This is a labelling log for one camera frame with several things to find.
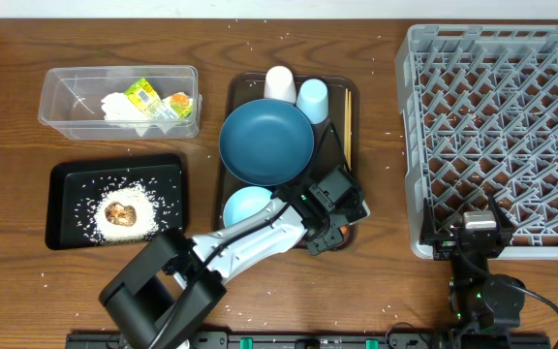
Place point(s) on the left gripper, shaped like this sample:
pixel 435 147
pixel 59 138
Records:
pixel 323 246

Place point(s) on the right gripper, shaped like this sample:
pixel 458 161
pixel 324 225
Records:
pixel 445 242

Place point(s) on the light blue bowl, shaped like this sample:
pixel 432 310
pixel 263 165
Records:
pixel 244 203

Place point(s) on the dark blue plate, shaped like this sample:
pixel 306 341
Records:
pixel 266 142

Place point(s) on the wooden chopstick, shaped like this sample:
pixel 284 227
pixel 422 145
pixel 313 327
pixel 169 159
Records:
pixel 347 127
pixel 351 132

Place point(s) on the green snack wrapper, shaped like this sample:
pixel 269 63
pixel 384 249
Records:
pixel 173 107

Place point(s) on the white rice pile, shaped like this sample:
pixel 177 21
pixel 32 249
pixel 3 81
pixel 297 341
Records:
pixel 100 231

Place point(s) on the golden brown food scrap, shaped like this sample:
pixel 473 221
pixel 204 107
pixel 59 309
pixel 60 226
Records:
pixel 119 215

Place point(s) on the white napkin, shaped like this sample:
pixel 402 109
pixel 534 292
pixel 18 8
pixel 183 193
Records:
pixel 118 108

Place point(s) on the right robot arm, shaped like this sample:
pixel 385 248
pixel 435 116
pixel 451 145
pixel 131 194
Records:
pixel 487 306

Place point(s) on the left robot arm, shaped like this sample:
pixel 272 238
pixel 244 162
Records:
pixel 164 294

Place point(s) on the grey dishwasher rack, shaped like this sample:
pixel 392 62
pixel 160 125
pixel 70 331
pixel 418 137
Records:
pixel 480 110

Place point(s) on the black waste tray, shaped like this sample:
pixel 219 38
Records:
pixel 75 187

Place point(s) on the dark brown serving tray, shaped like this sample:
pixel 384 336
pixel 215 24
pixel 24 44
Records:
pixel 249 86

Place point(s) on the light blue plastic cup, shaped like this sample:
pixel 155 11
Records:
pixel 312 100

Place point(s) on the white plastic cup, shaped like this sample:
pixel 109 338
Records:
pixel 279 84

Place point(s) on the clear plastic bin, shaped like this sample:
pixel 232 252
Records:
pixel 71 101

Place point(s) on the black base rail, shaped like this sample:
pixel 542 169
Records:
pixel 221 340

